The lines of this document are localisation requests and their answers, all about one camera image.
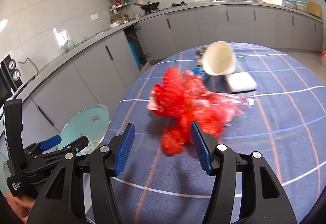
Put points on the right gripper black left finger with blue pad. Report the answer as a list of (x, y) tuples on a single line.
[(61, 200)]

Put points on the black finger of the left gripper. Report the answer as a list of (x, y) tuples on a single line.
[(74, 147)]

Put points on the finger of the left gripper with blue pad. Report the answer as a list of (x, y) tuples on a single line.
[(50, 143)]

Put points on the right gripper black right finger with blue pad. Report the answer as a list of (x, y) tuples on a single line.
[(263, 199)]

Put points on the red plastic bag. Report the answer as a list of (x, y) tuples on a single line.
[(183, 97)]

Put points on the white paper cup blue stripes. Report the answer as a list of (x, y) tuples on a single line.
[(219, 59)]

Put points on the teal round trash bin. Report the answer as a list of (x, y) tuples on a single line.
[(92, 122)]

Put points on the grey kitchen cabinets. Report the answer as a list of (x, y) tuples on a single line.
[(99, 75)]

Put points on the person's left hand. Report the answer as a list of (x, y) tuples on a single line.
[(21, 205)]

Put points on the black microwave oven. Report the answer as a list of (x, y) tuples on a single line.
[(10, 78)]

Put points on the blue plaid tablecloth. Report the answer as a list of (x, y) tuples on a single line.
[(286, 124)]

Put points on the green ceramic jar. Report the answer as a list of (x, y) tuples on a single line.
[(68, 46)]

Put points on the blue water jug under counter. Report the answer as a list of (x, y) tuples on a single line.
[(135, 56)]

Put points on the white foam block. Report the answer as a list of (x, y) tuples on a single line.
[(240, 82)]

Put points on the spice rack with bottles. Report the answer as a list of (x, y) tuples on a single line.
[(119, 13)]

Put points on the crumpled patterned wrapper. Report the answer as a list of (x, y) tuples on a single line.
[(199, 68)]

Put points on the black wok on stove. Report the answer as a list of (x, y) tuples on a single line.
[(148, 7)]

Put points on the pink bucket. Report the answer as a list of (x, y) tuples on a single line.
[(323, 58)]

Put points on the wooden cutting board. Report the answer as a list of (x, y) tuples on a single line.
[(314, 9)]

